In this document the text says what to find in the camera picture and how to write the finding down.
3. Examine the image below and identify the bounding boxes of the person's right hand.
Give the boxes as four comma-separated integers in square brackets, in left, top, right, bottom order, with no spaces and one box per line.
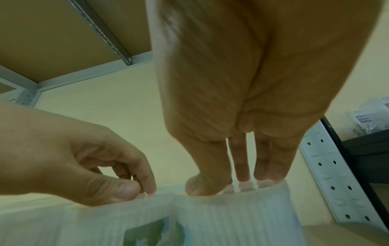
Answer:
[146,0,382,196]

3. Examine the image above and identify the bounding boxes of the person's left hand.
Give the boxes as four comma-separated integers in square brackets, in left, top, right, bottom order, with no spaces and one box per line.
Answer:
[0,99,158,207]

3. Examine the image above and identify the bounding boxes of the clear plastic bag with label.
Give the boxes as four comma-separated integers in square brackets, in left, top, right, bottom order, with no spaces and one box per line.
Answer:
[344,95,389,135]

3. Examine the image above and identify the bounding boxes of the white metal shelf frame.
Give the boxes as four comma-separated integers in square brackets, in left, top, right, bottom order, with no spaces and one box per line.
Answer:
[0,51,153,107]

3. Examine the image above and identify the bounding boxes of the brown wooden shelf board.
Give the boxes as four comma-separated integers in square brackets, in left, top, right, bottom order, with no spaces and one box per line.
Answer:
[0,0,152,94]

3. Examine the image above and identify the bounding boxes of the white perforated rack upright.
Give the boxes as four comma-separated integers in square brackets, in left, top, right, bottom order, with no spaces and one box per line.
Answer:
[299,120,381,227]

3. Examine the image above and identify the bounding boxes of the clear plastic packet of white items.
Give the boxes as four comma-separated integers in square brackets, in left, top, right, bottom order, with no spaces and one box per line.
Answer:
[0,179,307,246]

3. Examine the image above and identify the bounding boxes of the grey metal shelf brace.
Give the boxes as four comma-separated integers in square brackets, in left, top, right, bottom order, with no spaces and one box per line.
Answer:
[69,0,134,66]

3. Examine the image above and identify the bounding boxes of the black shelf unit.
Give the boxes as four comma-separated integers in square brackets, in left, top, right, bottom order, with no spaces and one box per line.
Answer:
[320,115,389,218]

